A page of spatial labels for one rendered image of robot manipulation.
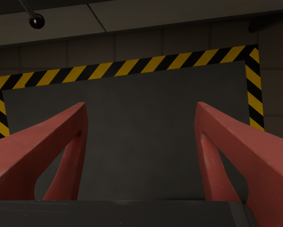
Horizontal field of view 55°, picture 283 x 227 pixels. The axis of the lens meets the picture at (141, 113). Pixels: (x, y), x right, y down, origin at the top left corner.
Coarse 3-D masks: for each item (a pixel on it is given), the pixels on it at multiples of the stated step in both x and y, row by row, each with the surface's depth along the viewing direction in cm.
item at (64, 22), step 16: (0, 16) 49; (16, 16) 51; (48, 16) 53; (64, 16) 55; (80, 16) 56; (96, 16) 60; (0, 32) 61; (16, 32) 63; (32, 32) 65; (48, 32) 67; (64, 32) 69; (80, 32) 71; (96, 32) 74
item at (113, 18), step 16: (112, 0) 48; (128, 0) 50; (144, 0) 51; (160, 0) 52; (176, 0) 53; (192, 0) 55; (208, 0) 56; (224, 0) 58; (240, 0) 59; (256, 0) 61; (272, 0) 63; (112, 16) 59; (128, 16) 61; (144, 16) 63; (160, 16) 65; (176, 16) 67; (192, 16) 69; (208, 16) 71; (224, 16) 74
